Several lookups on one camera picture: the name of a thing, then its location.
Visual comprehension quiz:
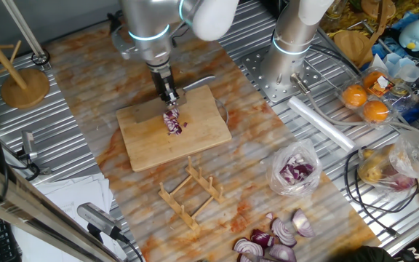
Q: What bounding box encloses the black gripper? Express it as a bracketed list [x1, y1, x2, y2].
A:
[149, 66, 180, 107]

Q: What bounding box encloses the steel cleaver knife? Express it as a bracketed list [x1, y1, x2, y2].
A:
[132, 75, 217, 124]

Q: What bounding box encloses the red onion chunk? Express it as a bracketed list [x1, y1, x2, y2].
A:
[162, 107, 188, 136]

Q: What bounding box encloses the wooden cutting board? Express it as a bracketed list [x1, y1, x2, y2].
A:
[116, 84, 233, 173]

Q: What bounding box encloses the orange marbled table mat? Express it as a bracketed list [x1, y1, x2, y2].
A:
[44, 5, 382, 262]

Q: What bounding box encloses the wooden peg rack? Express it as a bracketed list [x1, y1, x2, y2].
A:
[158, 156, 227, 232]

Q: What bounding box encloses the white paper stack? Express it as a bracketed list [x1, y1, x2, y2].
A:
[12, 172, 129, 262]

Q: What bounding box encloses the wooden mug tree stand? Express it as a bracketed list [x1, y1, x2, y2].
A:
[0, 0, 51, 109]

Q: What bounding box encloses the plastic bag of chopped onion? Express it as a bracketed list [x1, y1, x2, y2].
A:
[266, 139, 323, 197]

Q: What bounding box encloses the pale tripod leg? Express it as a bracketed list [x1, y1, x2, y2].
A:
[0, 0, 52, 67]

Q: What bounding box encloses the white plastic wrap roll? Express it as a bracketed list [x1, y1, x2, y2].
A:
[287, 95, 358, 153]

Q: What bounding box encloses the red onion wedge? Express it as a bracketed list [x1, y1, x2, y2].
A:
[291, 208, 316, 239]
[250, 229, 276, 249]
[270, 217, 298, 248]
[267, 243, 298, 262]
[238, 253, 268, 262]
[233, 238, 264, 258]

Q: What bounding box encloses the orange fruit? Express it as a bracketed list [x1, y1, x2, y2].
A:
[362, 71, 387, 92]
[362, 100, 389, 123]
[342, 84, 368, 108]

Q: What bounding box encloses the glass jar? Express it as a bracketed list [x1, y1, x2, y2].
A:
[325, 0, 346, 20]

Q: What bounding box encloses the round wooden stand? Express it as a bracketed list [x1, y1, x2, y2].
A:
[332, 0, 396, 68]

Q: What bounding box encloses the plastic bag of potatoes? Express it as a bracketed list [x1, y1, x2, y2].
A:
[356, 143, 419, 193]

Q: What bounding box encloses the clear plastic fruit container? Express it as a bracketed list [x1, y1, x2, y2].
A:
[336, 67, 419, 128]

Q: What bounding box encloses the clear plastic measuring cup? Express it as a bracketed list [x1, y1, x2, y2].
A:
[383, 52, 419, 83]

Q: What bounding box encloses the clear plastic bag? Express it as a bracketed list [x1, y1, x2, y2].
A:
[389, 130, 419, 179]

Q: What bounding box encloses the blue bird toy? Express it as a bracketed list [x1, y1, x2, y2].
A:
[398, 18, 419, 52]

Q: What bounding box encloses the black printed box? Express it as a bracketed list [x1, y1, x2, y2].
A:
[394, 238, 419, 262]

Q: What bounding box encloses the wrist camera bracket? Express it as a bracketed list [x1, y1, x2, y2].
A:
[110, 23, 137, 61]

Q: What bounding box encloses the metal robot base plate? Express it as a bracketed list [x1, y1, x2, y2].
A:
[241, 45, 323, 104]

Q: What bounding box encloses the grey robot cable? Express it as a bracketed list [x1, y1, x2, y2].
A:
[290, 72, 419, 143]

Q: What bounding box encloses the silver depth camera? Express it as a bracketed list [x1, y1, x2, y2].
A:
[76, 202, 124, 241]

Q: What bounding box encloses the grey camera on clamp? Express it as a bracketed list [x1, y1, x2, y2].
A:
[15, 130, 52, 182]

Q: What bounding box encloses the metal frame beam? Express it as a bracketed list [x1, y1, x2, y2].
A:
[0, 154, 123, 262]

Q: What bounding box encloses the black cable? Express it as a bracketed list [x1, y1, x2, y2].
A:
[343, 147, 419, 237]

